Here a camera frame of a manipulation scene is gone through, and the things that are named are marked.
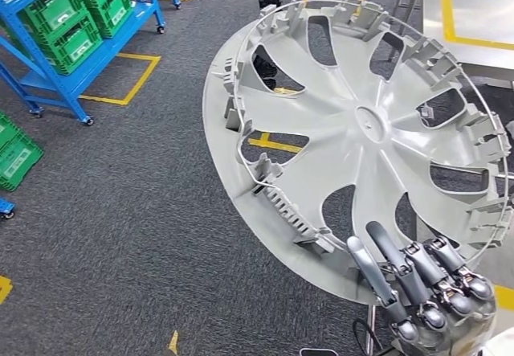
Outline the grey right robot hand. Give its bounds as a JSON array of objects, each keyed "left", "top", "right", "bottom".
[{"left": 346, "top": 221, "right": 497, "bottom": 356}]

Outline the black cable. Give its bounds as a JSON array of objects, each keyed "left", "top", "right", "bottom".
[{"left": 352, "top": 318, "right": 396, "bottom": 356}]

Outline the grey plastic wheel cover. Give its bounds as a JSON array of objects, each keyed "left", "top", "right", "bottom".
[{"left": 202, "top": 0, "right": 514, "bottom": 307}]

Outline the yellow tape on workbench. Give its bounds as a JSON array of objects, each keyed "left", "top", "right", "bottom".
[{"left": 438, "top": 0, "right": 514, "bottom": 52}]

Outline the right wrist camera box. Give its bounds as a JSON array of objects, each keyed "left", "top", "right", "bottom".
[{"left": 299, "top": 346, "right": 340, "bottom": 356}]

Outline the steel workbench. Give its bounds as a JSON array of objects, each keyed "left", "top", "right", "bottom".
[{"left": 387, "top": 0, "right": 514, "bottom": 83}]

